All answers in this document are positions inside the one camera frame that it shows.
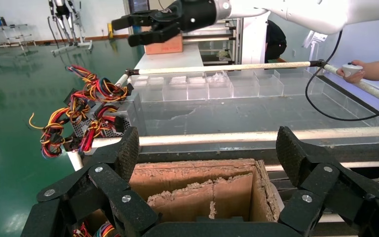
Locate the clear plastic bag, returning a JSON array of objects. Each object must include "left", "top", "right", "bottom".
[{"left": 207, "top": 71, "right": 231, "bottom": 83}]

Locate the grey power supply with wires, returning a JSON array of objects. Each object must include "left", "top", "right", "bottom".
[
  {"left": 66, "top": 65, "right": 134, "bottom": 103},
  {"left": 28, "top": 111, "right": 72, "bottom": 161},
  {"left": 68, "top": 95, "right": 132, "bottom": 155}
]

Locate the white background machine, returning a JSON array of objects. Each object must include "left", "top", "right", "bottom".
[{"left": 302, "top": 30, "right": 323, "bottom": 62}]

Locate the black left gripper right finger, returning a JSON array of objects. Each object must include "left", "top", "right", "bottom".
[{"left": 275, "top": 126, "right": 379, "bottom": 237}]

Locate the brown cardboard carton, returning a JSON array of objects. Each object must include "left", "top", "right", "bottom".
[{"left": 143, "top": 34, "right": 184, "bottom": 56}]

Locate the dark monitor screen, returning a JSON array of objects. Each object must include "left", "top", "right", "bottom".
[{"left": 128, "top": 0, "right": 151, "bottom": 14}]

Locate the clear acrylic divider tray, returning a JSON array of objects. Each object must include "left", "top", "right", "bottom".
[{"left": 128, "top": 69, "right": 379, "bottom": 142}]

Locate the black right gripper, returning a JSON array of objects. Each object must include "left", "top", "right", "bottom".
[{"left": 111, "top": 0, "right": 218, "bottom": 47}]

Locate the metal shelf rack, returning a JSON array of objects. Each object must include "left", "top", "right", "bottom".
[{"left": 182, "top": 18, "right": 243, "bottom": 66}]

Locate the person's bare hand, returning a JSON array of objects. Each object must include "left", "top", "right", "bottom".
[{"left": 337, "top": 60, "right": 367, "bottom": 84}]

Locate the grey metal equipment stand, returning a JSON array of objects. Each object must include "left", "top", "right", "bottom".
[{"left": 47, "top": 0, "right": 94, "bottom": 55}]

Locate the white background table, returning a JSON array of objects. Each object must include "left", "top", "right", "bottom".
[{"left": 133, "top": 43, "right": 207, "bottom": 71}]

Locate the brown cardboard divider box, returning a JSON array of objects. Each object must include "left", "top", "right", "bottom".
[{"left": 88, "top": 158, "right": 285, "bottom": 237}]

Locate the white handheld controller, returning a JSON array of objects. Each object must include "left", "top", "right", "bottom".
[{"left": 341, "top": 63, "right": 364, "bottom": 78}]

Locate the person in black clothes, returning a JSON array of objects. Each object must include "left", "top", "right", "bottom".
[{"left": 264, "top": 19, "right": 288, "bottom": 64}]

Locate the power supply with coloured wires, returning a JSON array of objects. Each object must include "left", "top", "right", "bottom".
[{"left": 73, "top": 220, "right": 122, "bottom": 237}]

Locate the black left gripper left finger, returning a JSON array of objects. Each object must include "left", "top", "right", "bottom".
[{"left": 21, "top": 126, "right": 160, "bottom": 237}]

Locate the black cable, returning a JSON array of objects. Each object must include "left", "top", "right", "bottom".
[{"left": 304, "top": 30, "right": 379, "bottom": 122}]

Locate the grey wire shelf rack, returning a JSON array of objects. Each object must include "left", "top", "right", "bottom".
[{"left": 0, "top": 17, "right": 37, "bottom": 50}]

